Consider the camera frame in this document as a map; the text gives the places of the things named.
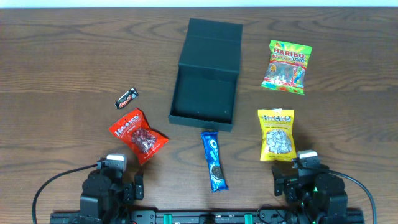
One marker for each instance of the black Mars bar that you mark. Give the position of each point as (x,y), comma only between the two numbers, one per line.
(126,98)

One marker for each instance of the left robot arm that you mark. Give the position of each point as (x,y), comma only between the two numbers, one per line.
(105,197)

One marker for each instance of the yellow Hacks candy bag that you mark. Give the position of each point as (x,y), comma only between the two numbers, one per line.
(277,138)

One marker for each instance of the dark green open box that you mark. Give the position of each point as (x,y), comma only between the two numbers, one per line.
(208,71)

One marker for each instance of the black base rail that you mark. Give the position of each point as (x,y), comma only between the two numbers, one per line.
(272,216)

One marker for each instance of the blue Oreo cookie pack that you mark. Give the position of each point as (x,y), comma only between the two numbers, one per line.
(210,144)

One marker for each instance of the red Hacks candy bag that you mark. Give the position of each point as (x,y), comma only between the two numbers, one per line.
(134,131)

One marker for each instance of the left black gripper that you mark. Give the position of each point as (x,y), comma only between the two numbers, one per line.
(129,191)

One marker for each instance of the green Haribo gummy bag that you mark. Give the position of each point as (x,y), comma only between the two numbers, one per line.
(287,67)

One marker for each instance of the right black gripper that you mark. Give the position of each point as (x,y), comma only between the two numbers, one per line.
(285,184)

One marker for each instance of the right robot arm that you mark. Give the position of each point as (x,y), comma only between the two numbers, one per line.
(317,196)

